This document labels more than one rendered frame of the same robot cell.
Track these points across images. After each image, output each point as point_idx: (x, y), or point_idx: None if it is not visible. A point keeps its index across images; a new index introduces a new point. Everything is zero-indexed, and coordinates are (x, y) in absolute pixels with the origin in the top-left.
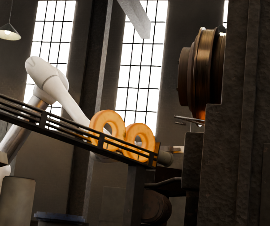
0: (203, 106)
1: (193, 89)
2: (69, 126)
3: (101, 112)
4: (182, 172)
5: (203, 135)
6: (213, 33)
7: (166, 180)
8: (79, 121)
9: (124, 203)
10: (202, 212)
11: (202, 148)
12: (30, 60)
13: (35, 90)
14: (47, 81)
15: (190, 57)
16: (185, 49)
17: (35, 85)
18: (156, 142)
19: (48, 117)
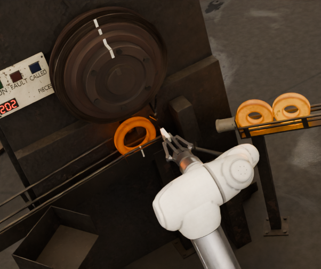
0: None
1: (166, 71)
2: None
3: (302, 95)
4: (200, 134)
5: (223, 82)
6: (136, 12)
7: (207, 149)
8: (248, 158)
9: (266, 159)
10: None
11: (225, 91)
12: (250, 164)
13: (220, 215)
14: None
15: (150, 46)
16: (131, 44)
17: (219, 211)
18: (236, 112)
19: None
